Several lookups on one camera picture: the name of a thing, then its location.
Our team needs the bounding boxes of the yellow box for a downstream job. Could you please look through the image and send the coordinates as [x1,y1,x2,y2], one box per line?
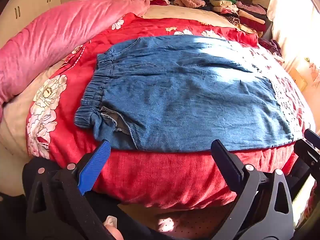
[291,69,307,92]

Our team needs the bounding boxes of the purple crumpled garment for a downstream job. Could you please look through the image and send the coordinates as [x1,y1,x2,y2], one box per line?
[259,38,283,57]

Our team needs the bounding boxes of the pile of folded clothes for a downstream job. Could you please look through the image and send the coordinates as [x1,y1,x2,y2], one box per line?
[207,0,269,34]

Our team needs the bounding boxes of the person's left hand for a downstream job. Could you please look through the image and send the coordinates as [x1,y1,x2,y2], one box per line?
[103,215,124,240]

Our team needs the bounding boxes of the pink fluffy garment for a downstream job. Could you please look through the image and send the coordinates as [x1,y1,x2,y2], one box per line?
[173,0,206,8]

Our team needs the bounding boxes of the red floral blanket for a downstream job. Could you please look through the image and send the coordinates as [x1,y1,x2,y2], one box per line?
[26,12,316,210]

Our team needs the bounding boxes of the white curtain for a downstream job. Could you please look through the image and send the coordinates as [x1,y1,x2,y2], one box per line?
[266,0,320,80]

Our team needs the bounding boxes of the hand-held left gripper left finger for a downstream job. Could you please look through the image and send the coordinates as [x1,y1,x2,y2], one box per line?
[26,139,112,240]

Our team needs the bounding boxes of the pink quilt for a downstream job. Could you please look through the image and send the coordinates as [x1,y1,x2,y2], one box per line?
[0,0,151,120]

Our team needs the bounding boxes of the cream pillow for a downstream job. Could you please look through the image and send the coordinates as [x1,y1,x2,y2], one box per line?
[141,4,235,28]

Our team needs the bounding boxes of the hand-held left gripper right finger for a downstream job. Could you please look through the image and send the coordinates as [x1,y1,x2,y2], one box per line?
[211,139,295,240]

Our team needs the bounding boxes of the cream wardrobe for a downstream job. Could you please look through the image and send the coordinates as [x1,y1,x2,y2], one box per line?
[0,0,87,49]

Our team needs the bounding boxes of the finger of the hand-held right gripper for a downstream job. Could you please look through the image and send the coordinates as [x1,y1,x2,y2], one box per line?
[303,128,320,147]
[293,139,320,167]

